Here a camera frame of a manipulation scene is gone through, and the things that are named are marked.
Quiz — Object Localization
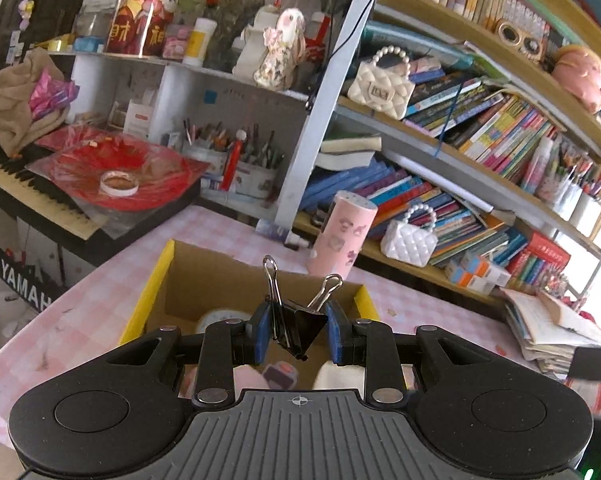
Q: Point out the white pen holders with pens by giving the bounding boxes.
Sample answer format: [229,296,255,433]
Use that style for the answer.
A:
[524,134,601,237]

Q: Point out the white ceramic ornament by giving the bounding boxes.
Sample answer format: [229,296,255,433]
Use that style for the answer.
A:
[232,4,282,77]

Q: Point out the pink foil wrapper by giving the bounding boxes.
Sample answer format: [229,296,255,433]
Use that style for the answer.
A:
[27,69,82,121]

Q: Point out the white bottle with yellow label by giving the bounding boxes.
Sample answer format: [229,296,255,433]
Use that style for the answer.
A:
[182,17,218,66]

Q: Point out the yellow cardboard box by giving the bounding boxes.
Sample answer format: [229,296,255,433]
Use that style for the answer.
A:
[119,239,382,392]

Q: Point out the pink plush toy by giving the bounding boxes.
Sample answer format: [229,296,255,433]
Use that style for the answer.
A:
[180,364,272,397]

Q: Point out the small pink box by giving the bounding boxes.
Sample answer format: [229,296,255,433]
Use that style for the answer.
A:
[162,24,192,61]

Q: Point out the black binder clip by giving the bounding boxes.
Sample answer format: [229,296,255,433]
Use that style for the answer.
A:
[262,255,344,361]

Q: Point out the stack of papers and booklets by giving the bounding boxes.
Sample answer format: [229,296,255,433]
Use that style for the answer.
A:
[500,287,601,377]

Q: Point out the row of thin paperback books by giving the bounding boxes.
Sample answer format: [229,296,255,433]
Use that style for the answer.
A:
[404,72,557,182]

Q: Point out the pink pig plush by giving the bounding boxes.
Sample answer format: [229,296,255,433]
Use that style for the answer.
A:
[549,44,601,114]

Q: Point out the desk pen holders with pens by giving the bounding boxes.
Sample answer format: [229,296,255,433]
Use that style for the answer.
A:
[179,117,287,199]

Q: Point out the yellowish packing tape roll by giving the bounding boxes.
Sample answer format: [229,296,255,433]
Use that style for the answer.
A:
[195,309,254,336]

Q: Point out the floral fabric rabbit doll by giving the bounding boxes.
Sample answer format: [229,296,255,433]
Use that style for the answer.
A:
[252,7,306,92]

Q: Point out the orange and blue box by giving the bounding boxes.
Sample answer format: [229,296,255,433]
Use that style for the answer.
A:
[461,252,512,287]
[445,262,497,296]

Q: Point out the red paper packets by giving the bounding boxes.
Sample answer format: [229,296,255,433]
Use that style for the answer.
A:
[24,124,207,222]

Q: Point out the row of upright books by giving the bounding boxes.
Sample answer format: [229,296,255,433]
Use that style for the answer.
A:
[429,0,567,47]

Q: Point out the wooden bookshelf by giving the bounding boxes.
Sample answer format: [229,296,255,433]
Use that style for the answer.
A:
[290,0,601,312]

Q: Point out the pink cylindrical container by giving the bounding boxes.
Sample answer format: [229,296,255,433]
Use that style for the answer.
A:
[307,190,379,277]

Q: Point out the white rolled paper tube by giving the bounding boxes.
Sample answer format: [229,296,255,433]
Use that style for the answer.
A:
[380,144,495,212]

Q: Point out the beige cloth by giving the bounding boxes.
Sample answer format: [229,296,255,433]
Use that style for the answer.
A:
[0,47,72,154]

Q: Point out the red boxed dictionary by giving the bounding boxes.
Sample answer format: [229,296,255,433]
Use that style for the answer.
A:
[505,232,572,292]

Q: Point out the cream quilted pearl-handle handbag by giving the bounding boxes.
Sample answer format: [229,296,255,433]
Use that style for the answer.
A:
[347,45,416,121]

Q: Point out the small white box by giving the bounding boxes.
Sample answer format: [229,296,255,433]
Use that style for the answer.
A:
[312,362,369,391]

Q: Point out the beige lying books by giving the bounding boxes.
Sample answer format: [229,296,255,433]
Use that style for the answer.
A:
[314,132,384,172]

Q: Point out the small wooden speaker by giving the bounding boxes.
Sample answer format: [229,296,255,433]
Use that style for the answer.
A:
[495,17,547,64]

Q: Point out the pink printed tablecloth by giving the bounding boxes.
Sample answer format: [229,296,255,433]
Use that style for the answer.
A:
[0,204,601,447]

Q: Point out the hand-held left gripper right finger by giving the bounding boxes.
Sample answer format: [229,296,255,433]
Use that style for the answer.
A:
[325,302,500,406]

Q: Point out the black digital piano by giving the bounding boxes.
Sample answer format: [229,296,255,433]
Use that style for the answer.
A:
[0,132,102,312]

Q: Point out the small double-sided tape roll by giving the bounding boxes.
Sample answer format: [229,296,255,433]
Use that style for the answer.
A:
[99,169,140,197]

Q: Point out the red decorated jar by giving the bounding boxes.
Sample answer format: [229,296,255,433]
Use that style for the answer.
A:
[105,0,186,56]

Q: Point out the row of colourful books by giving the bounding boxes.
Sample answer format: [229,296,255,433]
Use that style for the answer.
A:
[300,154,529,267]

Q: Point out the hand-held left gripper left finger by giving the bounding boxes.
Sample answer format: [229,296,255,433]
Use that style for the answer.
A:
[100,305,274,407]

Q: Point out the white shelf unit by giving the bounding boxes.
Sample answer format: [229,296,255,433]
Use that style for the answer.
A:
[55,50,312,202]

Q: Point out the white shelf post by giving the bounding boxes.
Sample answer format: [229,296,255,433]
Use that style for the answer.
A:
[274,0,387,234]

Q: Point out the white quilted pearl-handle handbag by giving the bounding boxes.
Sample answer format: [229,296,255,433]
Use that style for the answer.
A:
[379,203,439,267]

